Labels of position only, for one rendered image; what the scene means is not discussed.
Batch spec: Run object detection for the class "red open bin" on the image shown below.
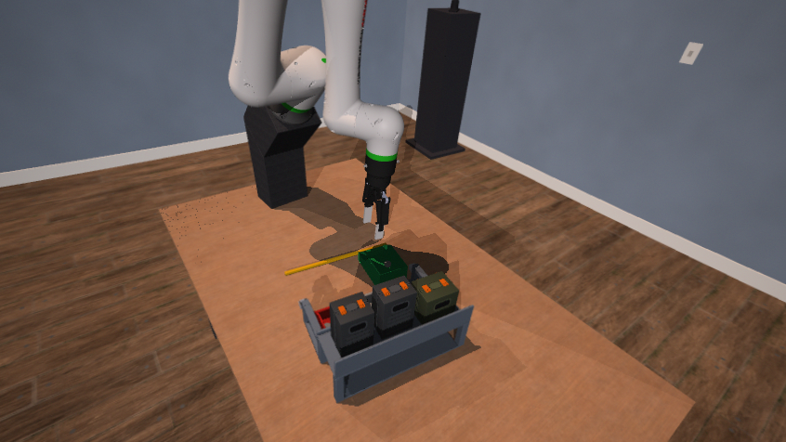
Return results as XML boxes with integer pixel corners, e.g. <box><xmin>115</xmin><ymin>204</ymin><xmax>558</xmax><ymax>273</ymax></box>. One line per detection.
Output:
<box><xmin>314</xmin><ymin>306</ymin><xmax>330</xmax><ymax>329</ymax></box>

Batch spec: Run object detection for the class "orange retaining rail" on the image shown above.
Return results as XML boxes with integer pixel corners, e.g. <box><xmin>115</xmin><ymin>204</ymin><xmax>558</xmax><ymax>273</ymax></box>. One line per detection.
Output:
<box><xmin>285</xmin><ymin>243</ymin><xmax>386</xmax><ymax>276</ymax></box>

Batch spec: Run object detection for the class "green bin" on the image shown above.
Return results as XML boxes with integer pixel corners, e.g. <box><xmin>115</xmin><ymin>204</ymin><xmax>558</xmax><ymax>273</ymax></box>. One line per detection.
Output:
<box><xmin>358</xmin><ymin>244</ymin><xmax>408</xmax><ymax>285</ymax></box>

